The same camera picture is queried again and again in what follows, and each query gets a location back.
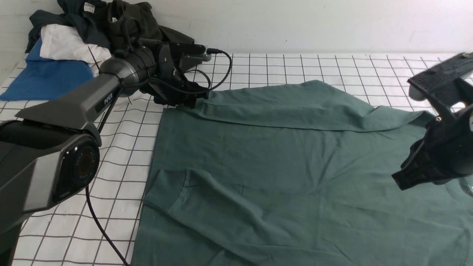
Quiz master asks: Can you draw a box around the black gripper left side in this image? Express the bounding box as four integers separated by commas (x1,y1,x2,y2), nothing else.
142,42,212,108

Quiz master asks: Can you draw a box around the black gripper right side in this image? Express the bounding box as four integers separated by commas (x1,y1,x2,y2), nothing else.
391,52,473,190

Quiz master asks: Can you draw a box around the green long-sleeve top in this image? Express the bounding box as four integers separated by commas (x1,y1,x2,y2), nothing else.
131,81,473,266

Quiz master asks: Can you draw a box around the dark olive shirt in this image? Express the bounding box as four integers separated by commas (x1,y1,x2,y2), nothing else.
93,0,195,52

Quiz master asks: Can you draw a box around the dark navy shirt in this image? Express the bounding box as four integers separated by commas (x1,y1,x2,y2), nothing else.
25,0,112,53

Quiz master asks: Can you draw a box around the white shirt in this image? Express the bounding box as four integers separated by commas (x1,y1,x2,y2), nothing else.
40,24,112,77

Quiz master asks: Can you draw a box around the blue shirt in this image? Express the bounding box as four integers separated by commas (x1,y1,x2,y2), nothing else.
1,39,93,101

